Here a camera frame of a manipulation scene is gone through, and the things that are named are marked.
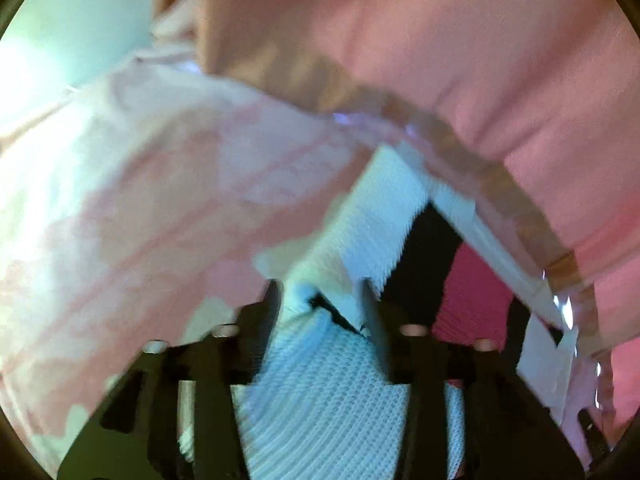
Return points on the white knitted sweater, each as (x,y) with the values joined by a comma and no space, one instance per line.
(320,410)

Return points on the white cloth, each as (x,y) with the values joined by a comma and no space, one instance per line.
(172,27)

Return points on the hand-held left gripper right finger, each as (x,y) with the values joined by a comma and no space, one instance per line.
(385,345)

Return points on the pink printed blanket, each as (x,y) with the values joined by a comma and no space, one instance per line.
(150,185)

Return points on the pink curtain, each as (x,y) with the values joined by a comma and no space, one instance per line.
(450,60)

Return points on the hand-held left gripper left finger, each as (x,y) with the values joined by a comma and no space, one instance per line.
(250,332)

